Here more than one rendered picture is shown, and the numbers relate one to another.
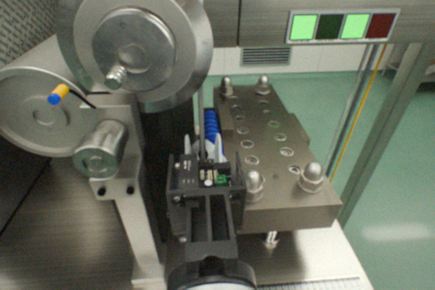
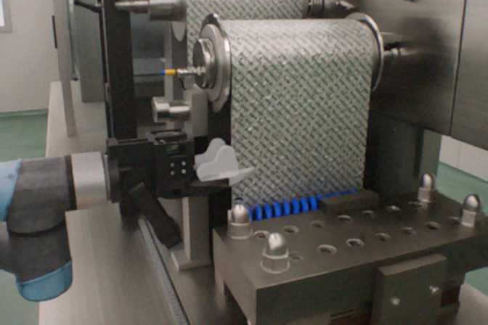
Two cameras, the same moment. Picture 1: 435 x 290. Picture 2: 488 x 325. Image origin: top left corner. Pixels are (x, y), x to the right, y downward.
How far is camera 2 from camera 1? 0.62 m
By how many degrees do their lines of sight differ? 67
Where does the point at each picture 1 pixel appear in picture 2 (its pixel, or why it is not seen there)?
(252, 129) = (352, 224)
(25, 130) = not seen: hidden behind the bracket
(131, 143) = (190, 122)
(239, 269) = (111, 162)
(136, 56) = (199, 64)
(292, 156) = (320, 254)
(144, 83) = (200, 82)
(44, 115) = not seen: hidden behind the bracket
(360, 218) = not seen: outside the picture
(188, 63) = (218, 77)
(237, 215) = (156, 169)
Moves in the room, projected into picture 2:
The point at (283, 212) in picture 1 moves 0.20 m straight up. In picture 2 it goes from (230, 260) to (229, 109)
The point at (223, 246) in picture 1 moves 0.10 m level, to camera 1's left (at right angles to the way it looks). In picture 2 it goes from (114, 143) to (112, 125)
